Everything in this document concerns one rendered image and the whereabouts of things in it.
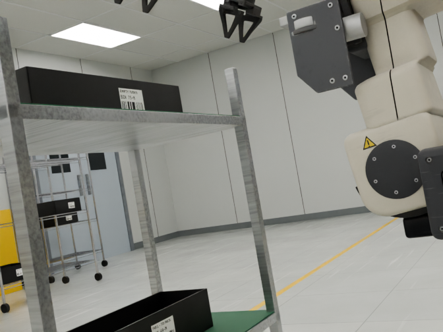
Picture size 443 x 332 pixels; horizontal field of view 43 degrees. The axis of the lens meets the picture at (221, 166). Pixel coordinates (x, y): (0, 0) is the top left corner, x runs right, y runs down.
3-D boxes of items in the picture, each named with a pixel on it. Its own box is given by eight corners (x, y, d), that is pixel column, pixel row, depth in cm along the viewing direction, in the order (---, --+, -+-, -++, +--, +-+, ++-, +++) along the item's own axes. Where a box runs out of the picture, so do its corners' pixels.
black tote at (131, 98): (34, 118, 115) (26, 65, 116) (-20, 134, 124) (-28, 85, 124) (184, 122, 165) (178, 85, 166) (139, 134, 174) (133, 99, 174)
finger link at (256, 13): (222, 37, 149) (231, 2, 147) (235, 41, 156) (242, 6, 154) (244, 42, 146) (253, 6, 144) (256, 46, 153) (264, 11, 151)
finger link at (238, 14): (211, 34, 144) (219, -3, 142) (224, 37, 150) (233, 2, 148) (234, 39, 141) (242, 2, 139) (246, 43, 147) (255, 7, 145)
